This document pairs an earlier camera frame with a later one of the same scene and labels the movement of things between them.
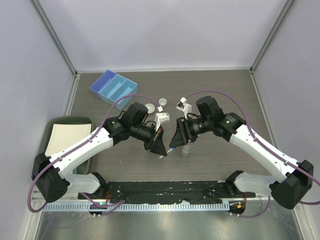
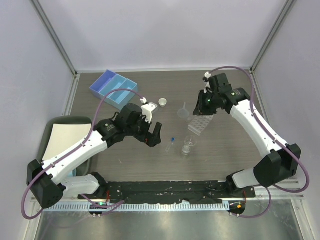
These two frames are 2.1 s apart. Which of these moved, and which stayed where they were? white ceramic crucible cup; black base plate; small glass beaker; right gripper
Moved: right gripper
Stayed: small glass beaker; white ceramic crucible cup; black base plate
